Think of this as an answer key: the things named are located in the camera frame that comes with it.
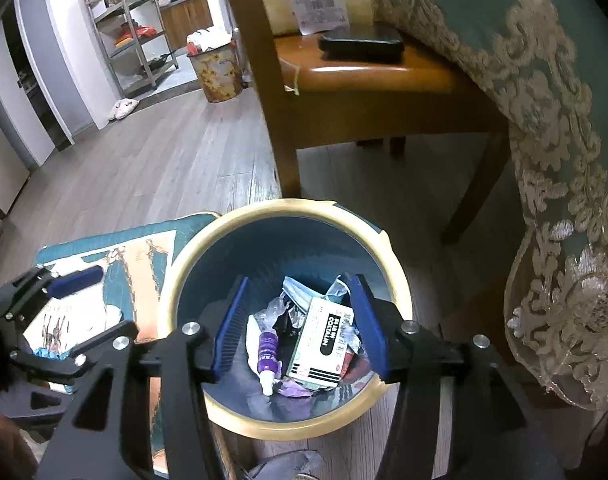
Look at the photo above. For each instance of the grey metal shelf rack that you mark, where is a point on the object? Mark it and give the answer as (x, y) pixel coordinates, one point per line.
(133, 45)

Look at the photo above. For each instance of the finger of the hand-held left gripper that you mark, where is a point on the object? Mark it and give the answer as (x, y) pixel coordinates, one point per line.
(78, 280)
(58, 367)

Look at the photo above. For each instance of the purple bottle with white cap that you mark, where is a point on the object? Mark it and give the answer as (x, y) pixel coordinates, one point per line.
(268, 350)

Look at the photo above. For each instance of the white medicine box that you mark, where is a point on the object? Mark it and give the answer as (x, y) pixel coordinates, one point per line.
(319, 345)

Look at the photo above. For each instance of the clear plastic bag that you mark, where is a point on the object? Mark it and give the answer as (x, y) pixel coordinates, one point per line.
(276, 310)

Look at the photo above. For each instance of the floral patterned waste bin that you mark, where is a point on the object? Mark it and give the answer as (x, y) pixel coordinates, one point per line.
(216, 77)

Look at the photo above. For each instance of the grey plastic bag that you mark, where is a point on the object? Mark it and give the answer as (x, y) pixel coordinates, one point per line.
(289, 465)

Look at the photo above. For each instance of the pink plastic wrapper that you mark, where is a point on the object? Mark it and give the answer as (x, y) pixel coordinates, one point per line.
(294, 389)

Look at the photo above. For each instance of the white plastic bag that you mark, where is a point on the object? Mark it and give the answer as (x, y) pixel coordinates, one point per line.
(203, 40)

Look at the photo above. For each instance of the blue cloth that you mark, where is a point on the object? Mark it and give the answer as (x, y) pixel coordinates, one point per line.
(46, 354)

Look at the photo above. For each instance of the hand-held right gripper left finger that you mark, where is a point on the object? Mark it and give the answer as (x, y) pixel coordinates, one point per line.
(231, 330)

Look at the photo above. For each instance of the wooden chair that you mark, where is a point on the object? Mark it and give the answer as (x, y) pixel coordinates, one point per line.
(384, 80)

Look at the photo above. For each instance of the black flat case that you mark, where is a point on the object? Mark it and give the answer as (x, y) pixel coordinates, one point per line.
(361, 42)

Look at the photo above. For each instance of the blue yellow-rimmed trash bin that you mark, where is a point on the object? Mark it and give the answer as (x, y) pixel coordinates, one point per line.
(218, 270)

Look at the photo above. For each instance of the teal embroidered tablecloth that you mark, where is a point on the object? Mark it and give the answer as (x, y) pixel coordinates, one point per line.
(484, 20)

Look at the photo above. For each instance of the black frying pan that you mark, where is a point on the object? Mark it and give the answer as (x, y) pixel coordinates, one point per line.
(156, 62)

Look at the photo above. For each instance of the white drawer cabinet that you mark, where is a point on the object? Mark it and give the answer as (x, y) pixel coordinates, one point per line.
(8, 160)

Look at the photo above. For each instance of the red white paper bag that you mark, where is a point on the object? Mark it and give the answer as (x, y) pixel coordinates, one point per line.
(354, 362)

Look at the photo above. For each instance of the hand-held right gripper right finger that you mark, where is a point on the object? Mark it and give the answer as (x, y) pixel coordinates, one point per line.
(369, 330)

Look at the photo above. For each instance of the wooden kitchen cabinet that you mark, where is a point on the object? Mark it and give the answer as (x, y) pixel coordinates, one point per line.
(183, 20)

